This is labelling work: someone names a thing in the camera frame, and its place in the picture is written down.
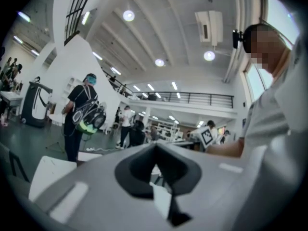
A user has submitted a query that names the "person's head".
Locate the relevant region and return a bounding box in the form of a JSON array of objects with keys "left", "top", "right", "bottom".
[{"left": 243, "top": 24, "right": 293, "bottom": 80}]

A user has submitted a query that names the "black balcony railing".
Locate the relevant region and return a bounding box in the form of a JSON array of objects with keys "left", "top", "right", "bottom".
[{"left": 131, "top": 91, "right": 234, "bottom": 109}]

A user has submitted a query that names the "black stair railing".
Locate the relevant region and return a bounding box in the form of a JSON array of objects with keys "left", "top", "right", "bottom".
[{"left": 64, "top": 0, "right": 99, "bottom": 46}]

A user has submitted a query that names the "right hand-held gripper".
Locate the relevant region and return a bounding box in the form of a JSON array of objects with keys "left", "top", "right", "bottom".
[{"left": 196, "top": 126, "right": 218, "bottom": 153}]

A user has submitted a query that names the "ceiling air conditioner unit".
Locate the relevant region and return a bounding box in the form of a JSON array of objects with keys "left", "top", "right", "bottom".
[{"left": 194, "top": 10, "right": 224, "bottom": 46}]

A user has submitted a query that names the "black and white robot machine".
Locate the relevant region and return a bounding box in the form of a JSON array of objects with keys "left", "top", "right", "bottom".
[{"left": 20, "top": 77, "right": 53, "bottom": 128}]

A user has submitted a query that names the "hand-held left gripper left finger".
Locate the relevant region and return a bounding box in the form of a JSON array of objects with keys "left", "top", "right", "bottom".
[{"left": 115, "top": 144, "right": 157, "bottom": 200}]

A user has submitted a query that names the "person's right forearm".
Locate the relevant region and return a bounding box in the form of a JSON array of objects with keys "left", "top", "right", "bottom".
[{"left": 206, "top": 138, "right": 245, "bottom": 158}]

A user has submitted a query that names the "person's white shirt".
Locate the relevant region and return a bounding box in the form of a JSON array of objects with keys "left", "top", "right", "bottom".
[{"left": 239, "top": 36, "right": 306, "bottom": 154}]

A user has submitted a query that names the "white table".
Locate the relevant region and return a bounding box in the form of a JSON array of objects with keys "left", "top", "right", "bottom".
[{"left": 0, "top": 91, "right": 24, "bottom": 116}]

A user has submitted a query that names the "window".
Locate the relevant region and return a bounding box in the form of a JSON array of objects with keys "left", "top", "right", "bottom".
[{"left": 245, "top": 0, "right": 301, "bottom": 101}]

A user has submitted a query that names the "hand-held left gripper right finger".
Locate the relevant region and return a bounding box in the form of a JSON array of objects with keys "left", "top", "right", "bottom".
[{"left": 155, "top": 144, "right": 203, "bottom": 227}]

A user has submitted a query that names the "white shelf rack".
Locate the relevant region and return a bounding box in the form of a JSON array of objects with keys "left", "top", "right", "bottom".
[{"left": 154, "top": 121, "right": 183, "bottom": 141}]

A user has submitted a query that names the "black head-worn camera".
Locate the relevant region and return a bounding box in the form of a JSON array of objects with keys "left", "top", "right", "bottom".
[{"left": 231, "top": 28, "right": 246, "bottom": 50}]

